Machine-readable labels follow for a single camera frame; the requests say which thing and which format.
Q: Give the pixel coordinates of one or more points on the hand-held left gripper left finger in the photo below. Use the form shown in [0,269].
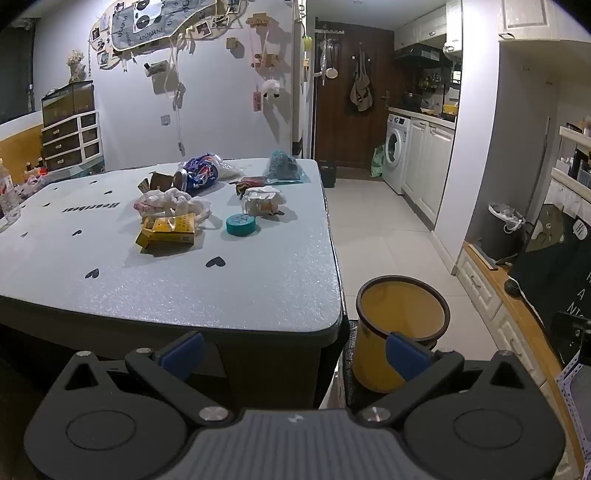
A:
[184,353]

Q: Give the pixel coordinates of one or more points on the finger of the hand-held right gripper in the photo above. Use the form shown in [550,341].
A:
[570,337]

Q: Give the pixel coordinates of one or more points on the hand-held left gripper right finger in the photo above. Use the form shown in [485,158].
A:
[406,357]

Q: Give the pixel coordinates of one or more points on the yellow bin with brown rim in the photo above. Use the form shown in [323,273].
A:
[401,309]

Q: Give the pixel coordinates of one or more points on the yellow cardboard box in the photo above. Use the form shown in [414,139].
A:
[168,229]

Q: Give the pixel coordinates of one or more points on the teal round lid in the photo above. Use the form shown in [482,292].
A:
[241,225]

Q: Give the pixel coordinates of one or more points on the white plastic bag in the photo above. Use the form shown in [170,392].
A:
[166,201]

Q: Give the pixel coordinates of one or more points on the white wrapper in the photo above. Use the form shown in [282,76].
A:
[263,201]

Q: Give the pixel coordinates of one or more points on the metal can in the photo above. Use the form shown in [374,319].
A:
[180,179]

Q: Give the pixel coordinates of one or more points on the brown cardboard piece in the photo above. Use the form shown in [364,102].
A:
[157,181]

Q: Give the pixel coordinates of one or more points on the red dark wrapper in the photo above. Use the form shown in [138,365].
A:
[244,184]

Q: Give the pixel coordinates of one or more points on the blue snack bag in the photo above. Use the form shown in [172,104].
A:
[203,171]

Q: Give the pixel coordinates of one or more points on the clear bag with teal print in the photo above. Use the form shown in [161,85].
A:
[281,166]

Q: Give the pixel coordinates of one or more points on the perforated white strip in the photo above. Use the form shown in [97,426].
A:
[570,392]

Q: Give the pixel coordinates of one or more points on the dark printed cloth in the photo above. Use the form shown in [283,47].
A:
[554,267]

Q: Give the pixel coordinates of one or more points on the black round object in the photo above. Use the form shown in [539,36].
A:
[511,286]

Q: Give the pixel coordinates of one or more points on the low white cabinet wooden top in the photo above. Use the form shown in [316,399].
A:
[489,295]

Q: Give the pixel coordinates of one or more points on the grey flat board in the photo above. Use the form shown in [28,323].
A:
[485,256]

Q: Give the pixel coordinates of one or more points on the grey bin with white bag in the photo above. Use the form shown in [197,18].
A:
[503,235]

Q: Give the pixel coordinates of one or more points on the white kitchen base cabinets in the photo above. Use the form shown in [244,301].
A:
[429,161]

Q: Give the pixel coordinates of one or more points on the green plastic bag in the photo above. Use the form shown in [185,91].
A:
[378,161]

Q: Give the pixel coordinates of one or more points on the small black bin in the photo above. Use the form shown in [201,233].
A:
[328,174]

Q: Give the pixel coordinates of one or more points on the white washing machine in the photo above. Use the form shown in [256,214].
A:
[397,147]

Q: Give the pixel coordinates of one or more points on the clear water bottle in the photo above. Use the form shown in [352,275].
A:
[7,194]

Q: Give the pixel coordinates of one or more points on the white drawer unit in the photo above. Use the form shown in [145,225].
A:
[71,138]

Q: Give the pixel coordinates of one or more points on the brown wooden door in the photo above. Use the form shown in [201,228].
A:
[341,120]

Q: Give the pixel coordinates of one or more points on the black pot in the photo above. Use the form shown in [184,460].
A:
[411,99]

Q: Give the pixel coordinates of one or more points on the pink hanging tag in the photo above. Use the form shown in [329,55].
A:
[256,101]

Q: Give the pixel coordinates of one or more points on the beige hanging bag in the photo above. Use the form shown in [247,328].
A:
[361,90]

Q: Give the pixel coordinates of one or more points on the glass tank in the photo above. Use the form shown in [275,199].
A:
[67,102]

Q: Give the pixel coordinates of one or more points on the white plush sheep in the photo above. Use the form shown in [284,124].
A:
[271,87]

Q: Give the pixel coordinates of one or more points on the white refrigerator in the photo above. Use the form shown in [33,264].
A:
[298,92]

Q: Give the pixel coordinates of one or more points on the black range hood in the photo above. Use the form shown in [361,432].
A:
[418,51]

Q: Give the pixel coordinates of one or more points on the hanging kitchen utensils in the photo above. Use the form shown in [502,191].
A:
[328,60]

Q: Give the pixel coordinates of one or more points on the dried flowers in vase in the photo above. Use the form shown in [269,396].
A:
[76,64]

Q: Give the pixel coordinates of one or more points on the white upper kitchen cabinets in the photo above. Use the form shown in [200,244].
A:
[429,25]

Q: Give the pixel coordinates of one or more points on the white wall shelf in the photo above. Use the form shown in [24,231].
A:
[575,161]

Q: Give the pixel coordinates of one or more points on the panda print wall cloth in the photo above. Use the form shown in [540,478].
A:
[147,23]

